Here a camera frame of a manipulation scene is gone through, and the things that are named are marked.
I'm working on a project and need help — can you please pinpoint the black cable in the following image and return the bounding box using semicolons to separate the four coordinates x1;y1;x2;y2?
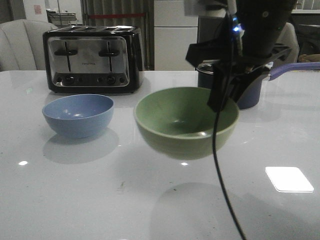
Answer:
212;14;248;240

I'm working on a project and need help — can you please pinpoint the beige chair right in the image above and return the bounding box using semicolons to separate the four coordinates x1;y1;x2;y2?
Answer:
273;22;300;68

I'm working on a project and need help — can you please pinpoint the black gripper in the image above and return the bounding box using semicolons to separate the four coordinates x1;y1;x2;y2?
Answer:
185;37;292;112

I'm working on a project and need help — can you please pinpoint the dark blue saucepan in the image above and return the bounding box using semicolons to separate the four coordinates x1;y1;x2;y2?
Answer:
196;61;320;110

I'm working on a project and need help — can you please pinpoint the beige chair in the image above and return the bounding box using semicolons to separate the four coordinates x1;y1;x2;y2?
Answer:
0;19;57;72
273;22;300;68

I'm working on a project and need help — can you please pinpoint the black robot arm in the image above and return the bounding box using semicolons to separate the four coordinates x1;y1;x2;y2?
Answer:
185;0;295;113

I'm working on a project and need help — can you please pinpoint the black chrome four-slot toaster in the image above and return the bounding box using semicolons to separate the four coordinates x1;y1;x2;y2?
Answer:
43;25;144;94

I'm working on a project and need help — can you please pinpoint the white refrigerator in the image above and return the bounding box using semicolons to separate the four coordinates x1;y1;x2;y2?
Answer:
153;0;198;71

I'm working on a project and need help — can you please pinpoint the grey kitchen counter cabinet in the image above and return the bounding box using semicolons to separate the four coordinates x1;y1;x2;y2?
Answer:
197;1;320;63

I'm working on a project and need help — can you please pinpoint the green bowl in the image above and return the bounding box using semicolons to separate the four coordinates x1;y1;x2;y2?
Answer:
134;86;240;160

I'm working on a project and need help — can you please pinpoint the blue bowl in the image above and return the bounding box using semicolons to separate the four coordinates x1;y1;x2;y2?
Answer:
42;94;115;139

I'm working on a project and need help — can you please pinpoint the beige chair left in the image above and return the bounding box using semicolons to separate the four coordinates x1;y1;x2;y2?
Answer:
0;19;57;72

